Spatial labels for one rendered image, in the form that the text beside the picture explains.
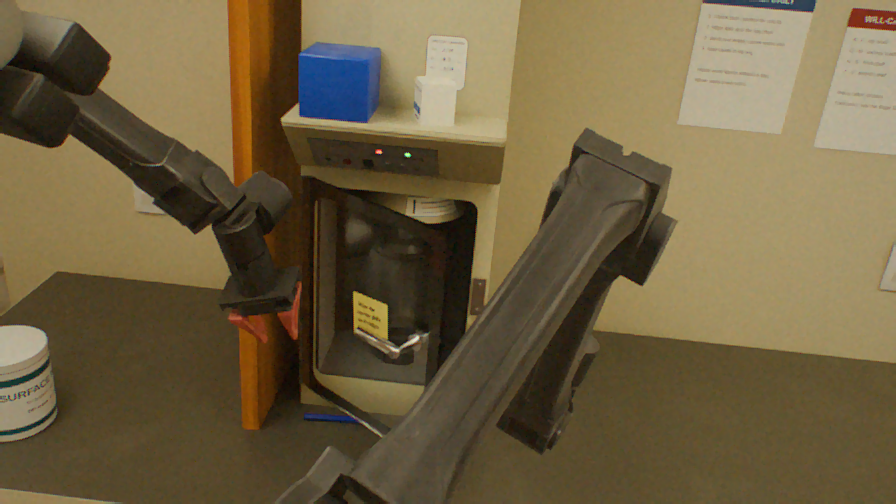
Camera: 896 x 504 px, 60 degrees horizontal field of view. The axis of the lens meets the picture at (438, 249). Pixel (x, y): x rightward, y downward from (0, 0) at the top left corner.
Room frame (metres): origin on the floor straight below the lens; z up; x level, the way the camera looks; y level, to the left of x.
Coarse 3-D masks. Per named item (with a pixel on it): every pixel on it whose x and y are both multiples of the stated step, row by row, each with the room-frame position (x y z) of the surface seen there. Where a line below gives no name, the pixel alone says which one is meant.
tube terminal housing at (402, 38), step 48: (336, 0) 1.17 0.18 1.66; (384, 0) 1.17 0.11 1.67; (432, 0) 1.17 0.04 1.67; (480, 0) 1.16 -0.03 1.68; (384, 48) 1.17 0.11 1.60; (480, 48) 1.16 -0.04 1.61; (384, 96) 1.17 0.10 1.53; (480, 96) 1.16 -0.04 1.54; (432, 192) 1.16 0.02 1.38; (480, 192) 1.16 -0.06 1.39; (480, 240) 1.16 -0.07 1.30
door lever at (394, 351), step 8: (360, 328) 1.01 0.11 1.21; (360, 336) 1.00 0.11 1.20; (368, 336) 0.99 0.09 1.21; (376, 336) 0.99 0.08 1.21; (416, 336) 0.99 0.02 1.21; (376, 344) 0.98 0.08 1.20; (384, 344) 0.97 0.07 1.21; (392, 344) 0.97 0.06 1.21; (408, 344) 0.98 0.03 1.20; (416, 344) 0.99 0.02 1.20; (384, 352) 0.97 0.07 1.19; (392, 352) 0.96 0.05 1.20; (400, 352) 0.96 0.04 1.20
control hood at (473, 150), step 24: (288, 120) 1.06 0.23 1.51; (312, 120) 1.06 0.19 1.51; (336, 120) 1.07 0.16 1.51; (384, 120) 1.09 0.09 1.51; (408, 120) 1.10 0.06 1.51; (456, 120) 1.12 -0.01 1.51; (480, 120) 1.13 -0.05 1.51; (504, 120) 1.14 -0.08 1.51; (384, 144) 1.07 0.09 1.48; (408, 144) 1.07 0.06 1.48; (432, 144) 1.06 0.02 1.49; (456, 144) 1.05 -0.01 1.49; (480, 144) 1.05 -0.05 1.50; (504, 144) 1.05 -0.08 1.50; (336, 168) 1.15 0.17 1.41; (456, 168) 1.11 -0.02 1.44; (480, 168) 1.10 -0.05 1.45
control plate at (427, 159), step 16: (320, 144) 1.09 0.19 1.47; (336, 144) 1.09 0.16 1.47; (352, 144) 1.08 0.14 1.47; (368, 144) 1.08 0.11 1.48; (320, 160) 1.13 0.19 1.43; (336, 160) 1.12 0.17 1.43; (352, 160) 1.12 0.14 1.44; (384, 160) 1.11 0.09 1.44; (400, 160) 1.10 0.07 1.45; (416, 160) 1.10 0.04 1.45; (432, 160) 1.09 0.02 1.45
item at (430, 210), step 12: (372, 192) 1.24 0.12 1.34; (384, 192) 1.21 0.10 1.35; (384, 204) 1.20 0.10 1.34; (396, 204) 1.19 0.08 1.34; (408, 204) 1.19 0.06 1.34; (420, 204) 1.19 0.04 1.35; (432, 204) 1.20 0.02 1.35; (444, 204) 1.21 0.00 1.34; (456, 204) 1.23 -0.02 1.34; (420, 216) 1.18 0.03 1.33; (432, 216) 1.19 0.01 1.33; (444, 216) 1.20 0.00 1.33; (456, 216) 1.22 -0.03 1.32
